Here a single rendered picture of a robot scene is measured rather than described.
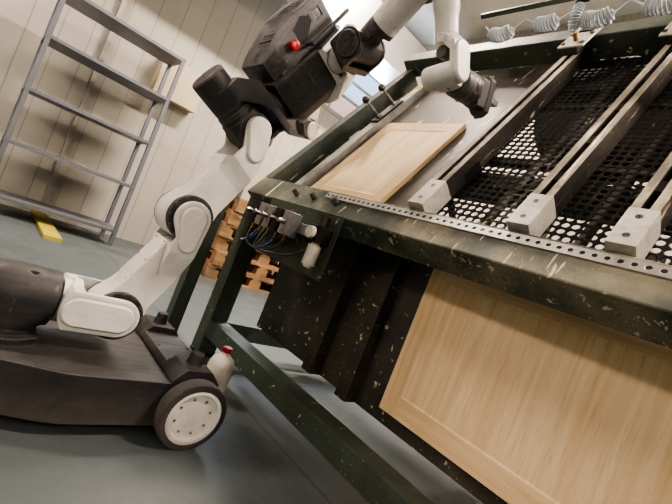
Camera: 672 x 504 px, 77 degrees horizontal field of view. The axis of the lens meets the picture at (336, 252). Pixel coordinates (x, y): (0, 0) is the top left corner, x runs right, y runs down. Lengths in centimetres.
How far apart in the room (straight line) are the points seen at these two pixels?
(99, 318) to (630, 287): 128
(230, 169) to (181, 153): 366
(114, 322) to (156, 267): 19
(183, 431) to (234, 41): 455
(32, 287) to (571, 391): 138
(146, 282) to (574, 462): 123
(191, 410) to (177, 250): 46
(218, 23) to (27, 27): 174
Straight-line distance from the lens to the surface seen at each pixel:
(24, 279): 133
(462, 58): 127
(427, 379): 144
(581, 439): 126
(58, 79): 481
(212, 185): 139
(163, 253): 138
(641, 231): 111
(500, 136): 164
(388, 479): 128
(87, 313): 133
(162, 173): 500
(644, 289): 102
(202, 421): 139
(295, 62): 147
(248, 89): 142
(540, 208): 120
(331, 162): 199
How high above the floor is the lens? 68
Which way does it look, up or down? level
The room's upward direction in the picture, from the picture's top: 22 degrees clockwise
